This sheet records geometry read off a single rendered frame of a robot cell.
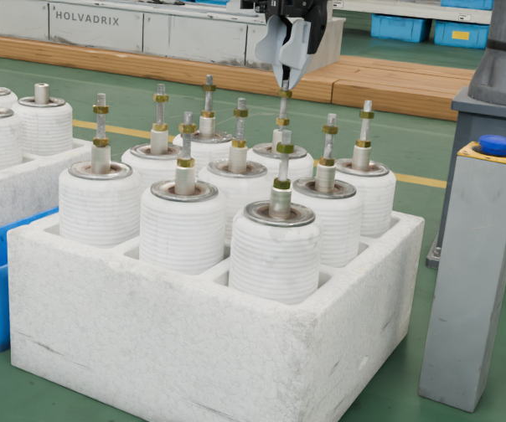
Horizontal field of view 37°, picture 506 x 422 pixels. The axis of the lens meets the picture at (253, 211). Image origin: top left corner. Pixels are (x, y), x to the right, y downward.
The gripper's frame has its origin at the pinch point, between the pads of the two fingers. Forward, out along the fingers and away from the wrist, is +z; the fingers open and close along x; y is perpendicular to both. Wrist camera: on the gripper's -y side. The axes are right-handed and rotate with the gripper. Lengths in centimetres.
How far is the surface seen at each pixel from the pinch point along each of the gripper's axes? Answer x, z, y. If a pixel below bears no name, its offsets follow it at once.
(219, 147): -7.4, 10.5, 5.2
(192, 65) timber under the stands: -150, 28, -129
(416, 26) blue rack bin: -205, 25, -398
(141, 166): -7.2, 10.9, 19.4
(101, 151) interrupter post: -5.4, 7.4, 27.1
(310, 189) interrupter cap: 13.6, 9.9, 11.8
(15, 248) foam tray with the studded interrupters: -10.6, 19.1, 35.4
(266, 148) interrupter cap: -1.9, 10.0, 1.4
